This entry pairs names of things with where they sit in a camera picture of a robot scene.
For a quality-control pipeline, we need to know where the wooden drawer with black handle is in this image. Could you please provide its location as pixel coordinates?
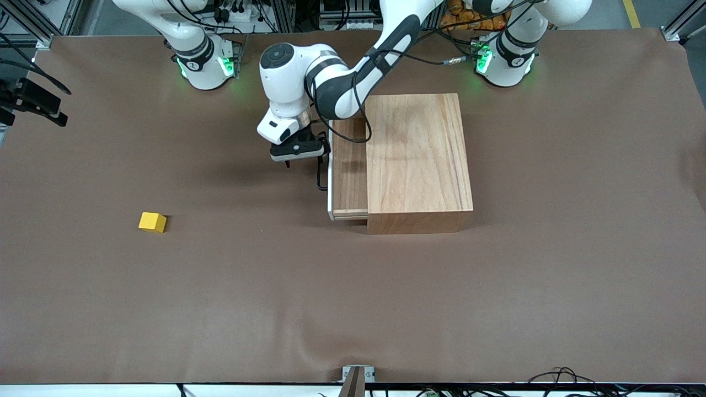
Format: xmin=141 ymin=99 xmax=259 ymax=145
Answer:
xmin=316 ymin=117 xmax=370 ymax=222

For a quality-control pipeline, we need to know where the yellow block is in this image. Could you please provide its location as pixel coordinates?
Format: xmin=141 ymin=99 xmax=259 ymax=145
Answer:
xmin=138 ymin=212 xmax=168 ymax=234

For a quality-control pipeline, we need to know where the wooden cabinet box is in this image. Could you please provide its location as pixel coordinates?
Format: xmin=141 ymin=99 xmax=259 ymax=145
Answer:
xmin=365 ymin=93 xmax=475 ymax=235

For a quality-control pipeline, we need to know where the white power strip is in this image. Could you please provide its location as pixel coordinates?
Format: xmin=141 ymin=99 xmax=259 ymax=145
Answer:
xmin=322 ymin=19 xmax=377 ymax=31

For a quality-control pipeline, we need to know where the power strip with black plugs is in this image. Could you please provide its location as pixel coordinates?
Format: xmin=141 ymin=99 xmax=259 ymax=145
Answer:
xmin=212 ymin=0 xmax=265 ymax=25

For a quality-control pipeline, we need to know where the brown table cover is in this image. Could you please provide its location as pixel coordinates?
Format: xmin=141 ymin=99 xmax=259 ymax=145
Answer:
xmin=0 ymin=28 xmax=706 ymax=385

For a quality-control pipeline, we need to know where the orange objects pile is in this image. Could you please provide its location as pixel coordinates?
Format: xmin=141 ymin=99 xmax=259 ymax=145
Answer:
xmin=438 ymin=0 xmax=508 ymax=32

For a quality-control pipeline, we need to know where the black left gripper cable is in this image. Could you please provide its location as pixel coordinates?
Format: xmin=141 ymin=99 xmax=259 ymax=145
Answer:
xmin=304 ymin=39 xmax=480 ymax=145

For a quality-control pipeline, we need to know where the aluminium frame post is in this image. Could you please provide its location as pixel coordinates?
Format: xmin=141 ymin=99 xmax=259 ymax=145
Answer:
xmin=661 ymin=0 xmax=706 ymax=44
xmin=0 ymin=0 xmax=83 ymax=51

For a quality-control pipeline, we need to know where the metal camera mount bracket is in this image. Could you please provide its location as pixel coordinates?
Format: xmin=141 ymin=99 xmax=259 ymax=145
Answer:
xmin=338 ymin=364 xmax=377 ymax=397

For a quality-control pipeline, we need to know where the black cable bundle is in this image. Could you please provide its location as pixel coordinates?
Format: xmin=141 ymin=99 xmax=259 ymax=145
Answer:
xmin=521 ymin=366 xmax=706 ymax=397

